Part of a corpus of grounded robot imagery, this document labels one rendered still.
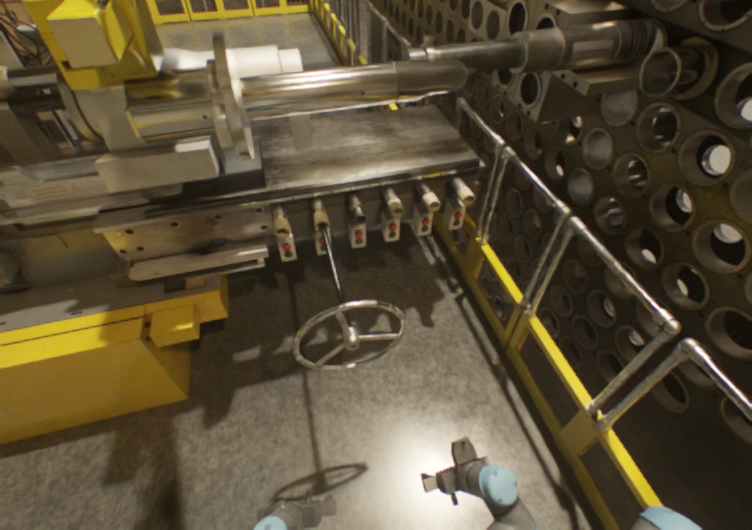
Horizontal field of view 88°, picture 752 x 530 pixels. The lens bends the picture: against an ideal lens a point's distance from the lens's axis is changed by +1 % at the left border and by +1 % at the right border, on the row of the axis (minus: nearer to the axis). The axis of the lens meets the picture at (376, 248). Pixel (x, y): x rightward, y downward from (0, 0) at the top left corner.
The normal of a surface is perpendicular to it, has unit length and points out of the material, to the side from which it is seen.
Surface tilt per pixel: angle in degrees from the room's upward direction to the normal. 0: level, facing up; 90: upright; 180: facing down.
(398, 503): 0
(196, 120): 90
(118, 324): 0
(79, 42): 90
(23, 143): 90
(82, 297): 0
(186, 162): 90
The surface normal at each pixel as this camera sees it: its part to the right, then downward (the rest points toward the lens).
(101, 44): 0.26, 0.69
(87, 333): 0.00, -0.70
